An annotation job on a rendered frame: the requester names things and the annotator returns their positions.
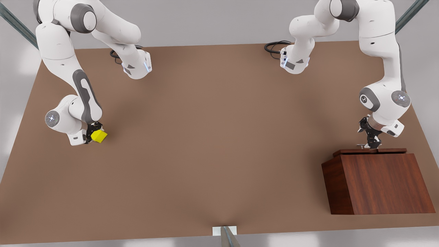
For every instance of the yellow square block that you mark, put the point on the yellow square block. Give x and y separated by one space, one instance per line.
99 136

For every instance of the brown wooden drawer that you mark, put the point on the brown wooden drawer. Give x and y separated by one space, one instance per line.
370 151

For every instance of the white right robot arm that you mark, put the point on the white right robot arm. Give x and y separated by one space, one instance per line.
58 51

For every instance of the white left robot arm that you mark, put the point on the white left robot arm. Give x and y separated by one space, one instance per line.
380 37

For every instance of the brown wooden drawer cabinet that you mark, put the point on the brown wooden drawer cabinet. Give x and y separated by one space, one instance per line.
377 183

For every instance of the silver frame post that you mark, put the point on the silver frame post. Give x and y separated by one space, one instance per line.
410 14
226 236
19 24

